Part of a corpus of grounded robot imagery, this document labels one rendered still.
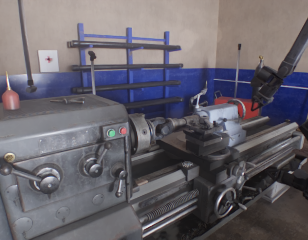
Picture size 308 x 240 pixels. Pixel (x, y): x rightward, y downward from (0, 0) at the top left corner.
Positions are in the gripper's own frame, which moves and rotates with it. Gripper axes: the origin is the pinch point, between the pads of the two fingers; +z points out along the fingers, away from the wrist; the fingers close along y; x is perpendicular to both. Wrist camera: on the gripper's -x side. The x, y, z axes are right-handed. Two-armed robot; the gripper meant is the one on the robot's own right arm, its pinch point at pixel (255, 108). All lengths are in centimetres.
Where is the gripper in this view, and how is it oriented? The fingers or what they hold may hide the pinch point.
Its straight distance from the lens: 126.3
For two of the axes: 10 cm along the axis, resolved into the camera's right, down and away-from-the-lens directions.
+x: 6.1, 6.5, -4.6
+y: -7.1, 1.9, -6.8
